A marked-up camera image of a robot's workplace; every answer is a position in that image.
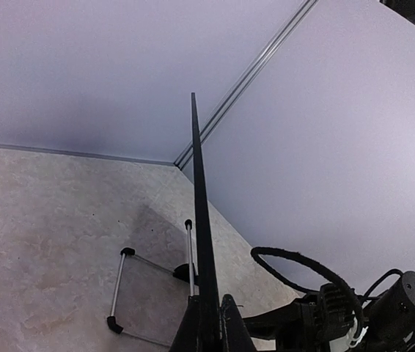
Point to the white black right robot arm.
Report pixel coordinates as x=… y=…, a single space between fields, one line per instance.
x=387 y=308

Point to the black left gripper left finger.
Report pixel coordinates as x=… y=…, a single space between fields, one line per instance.
x=187 y=336

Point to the back aluminium base rail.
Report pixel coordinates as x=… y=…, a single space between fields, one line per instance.
x=84 y=155

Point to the right aluminium frame post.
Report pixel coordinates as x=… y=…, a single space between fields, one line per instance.
x=254 y=68

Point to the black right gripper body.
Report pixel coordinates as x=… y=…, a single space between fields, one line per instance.
x=309 y=323

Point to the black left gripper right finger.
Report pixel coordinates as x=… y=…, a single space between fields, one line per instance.
x=234 y=334

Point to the black framed whiteboard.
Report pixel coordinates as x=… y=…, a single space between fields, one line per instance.
x=210 y=318

